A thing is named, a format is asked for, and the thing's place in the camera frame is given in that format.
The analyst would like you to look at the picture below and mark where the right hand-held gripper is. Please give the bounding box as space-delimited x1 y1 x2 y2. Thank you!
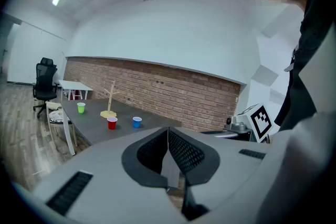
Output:
201 103 274 144

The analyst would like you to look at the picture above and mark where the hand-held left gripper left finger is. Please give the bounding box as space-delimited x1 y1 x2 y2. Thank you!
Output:
33 127 188 224

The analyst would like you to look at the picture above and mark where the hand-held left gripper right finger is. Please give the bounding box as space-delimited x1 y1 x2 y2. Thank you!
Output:
168 127 272 224

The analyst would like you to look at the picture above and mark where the red plastic cup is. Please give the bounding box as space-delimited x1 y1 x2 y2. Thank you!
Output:
107 116 118 130

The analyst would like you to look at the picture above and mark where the wooden cup tree stand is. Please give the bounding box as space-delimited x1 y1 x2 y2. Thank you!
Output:
100 80 121 119

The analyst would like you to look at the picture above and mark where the stool with patterned cushion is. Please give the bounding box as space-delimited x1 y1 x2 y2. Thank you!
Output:
46 101 78 157

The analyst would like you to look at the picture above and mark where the white wooden chair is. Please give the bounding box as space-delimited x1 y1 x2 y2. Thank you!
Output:
67 89 83 101

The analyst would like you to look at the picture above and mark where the small white table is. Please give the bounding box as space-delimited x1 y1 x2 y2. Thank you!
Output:
58 80 94 102

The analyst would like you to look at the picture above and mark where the black office chair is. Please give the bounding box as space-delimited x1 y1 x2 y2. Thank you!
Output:
33 57 58 119

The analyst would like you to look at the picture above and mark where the person's black shirt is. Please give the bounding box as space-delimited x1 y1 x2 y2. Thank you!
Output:
274 0 336 132

